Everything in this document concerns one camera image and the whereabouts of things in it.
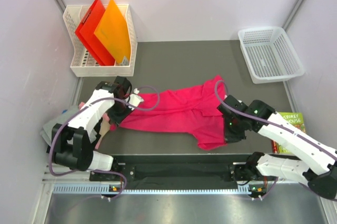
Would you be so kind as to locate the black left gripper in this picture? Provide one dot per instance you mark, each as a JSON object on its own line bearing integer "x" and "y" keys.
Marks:
{"x": 115, "y": 119}

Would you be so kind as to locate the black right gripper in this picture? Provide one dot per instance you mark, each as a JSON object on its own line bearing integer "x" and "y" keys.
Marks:
{"x": 230, "y": 137}

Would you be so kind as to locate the pink red t shirt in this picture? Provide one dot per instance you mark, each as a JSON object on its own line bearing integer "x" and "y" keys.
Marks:
{"x": 192, "y": 110}

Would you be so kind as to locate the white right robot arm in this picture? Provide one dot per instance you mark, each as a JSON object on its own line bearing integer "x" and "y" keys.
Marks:
{"x": 314, "y": 165}

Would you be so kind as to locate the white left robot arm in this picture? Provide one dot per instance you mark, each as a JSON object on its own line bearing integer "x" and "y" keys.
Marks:
{"x": 74, "y": 143}

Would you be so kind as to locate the brown folded cloth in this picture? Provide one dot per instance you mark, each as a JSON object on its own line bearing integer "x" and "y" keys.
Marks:
{"x": 105, "y": 128}

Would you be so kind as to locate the white file organizer rack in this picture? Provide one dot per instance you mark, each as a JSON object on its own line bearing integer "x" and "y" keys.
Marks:
{"x": 83, "y": 64}

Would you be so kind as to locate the green treehouse book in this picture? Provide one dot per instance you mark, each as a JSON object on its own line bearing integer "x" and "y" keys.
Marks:
{"x": 296, "y": 120}

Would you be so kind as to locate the grey folded t shirt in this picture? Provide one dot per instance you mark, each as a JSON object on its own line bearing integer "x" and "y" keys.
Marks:
{"x": 46, "y": 132}

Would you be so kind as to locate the orange plastic folder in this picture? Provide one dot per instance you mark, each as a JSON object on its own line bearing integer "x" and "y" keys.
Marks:
{"x": 112, "y": 32}

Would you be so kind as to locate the white plastic mesh basket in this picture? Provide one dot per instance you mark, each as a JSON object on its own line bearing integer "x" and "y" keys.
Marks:
{"x": 269, "y": 55}

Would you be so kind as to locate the red plastic folder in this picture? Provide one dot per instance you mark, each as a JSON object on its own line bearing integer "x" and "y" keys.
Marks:
{"x": 85, "y": 33}

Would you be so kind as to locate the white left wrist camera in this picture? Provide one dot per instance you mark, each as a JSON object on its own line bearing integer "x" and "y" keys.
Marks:
{"x": 134, "y": 99}

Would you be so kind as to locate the aluminium front rail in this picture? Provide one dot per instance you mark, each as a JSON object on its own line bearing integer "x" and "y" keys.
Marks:
{"x": 112, "y": 182}

